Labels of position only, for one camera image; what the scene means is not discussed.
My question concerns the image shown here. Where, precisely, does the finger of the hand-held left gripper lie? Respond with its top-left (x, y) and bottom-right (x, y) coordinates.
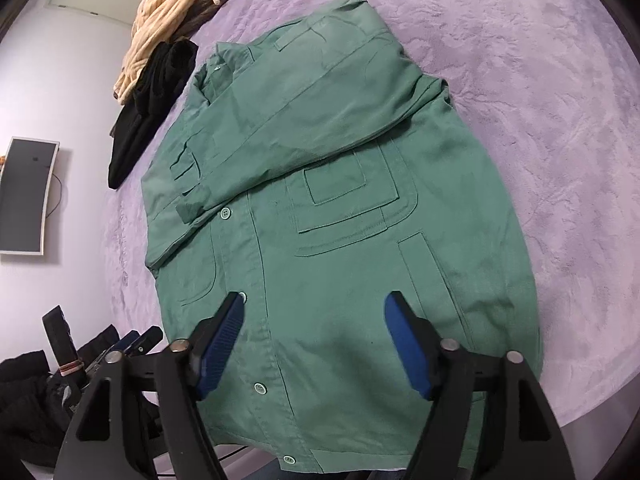
top-left (125, 326), bottom-right (164, 358)
top-left (102, 330), bottom-right (142, 363)

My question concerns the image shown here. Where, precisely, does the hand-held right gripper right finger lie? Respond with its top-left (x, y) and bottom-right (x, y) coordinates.
top-left (382, 290), bottom-right (583, 480)

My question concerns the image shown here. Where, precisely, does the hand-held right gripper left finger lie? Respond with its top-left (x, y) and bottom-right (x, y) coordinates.
top-left (52, 290), bottom-right (246, 480)

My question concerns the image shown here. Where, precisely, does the green button jacket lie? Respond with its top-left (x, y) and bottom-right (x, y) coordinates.
top-left (141, 0), bottom-right (545, 476)

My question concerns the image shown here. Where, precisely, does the black cloth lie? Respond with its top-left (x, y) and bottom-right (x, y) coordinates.
top-left (107, 39), bottom-right (199, 191)

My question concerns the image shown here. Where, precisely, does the purple embossed blanket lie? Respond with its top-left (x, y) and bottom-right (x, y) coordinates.
top-left (102, 0), bottom-right (640, 480)

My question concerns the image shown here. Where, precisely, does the beige ribbed cloth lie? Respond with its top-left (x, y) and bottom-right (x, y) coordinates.
top-left (112, 0), bottom-right (236, 106)

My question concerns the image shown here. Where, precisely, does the thin black cable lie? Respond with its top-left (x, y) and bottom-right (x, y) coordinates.
top-left (46, 172), bottom-right (66, 218)

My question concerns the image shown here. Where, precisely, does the white-framed wall monitor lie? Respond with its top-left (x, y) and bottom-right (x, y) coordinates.
top-left (0, 136), bottom-right (61, 257)

